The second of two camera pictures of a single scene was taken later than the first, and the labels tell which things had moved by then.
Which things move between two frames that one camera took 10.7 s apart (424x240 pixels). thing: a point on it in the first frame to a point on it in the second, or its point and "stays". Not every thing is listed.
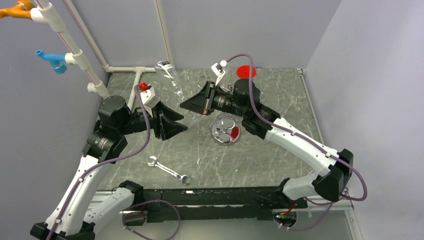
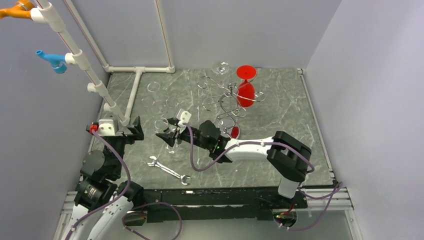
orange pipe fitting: (21, 9) stays
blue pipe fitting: (57, 61) stays
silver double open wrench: (182, 177) stays
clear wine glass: (167, 70) to (162, 124)
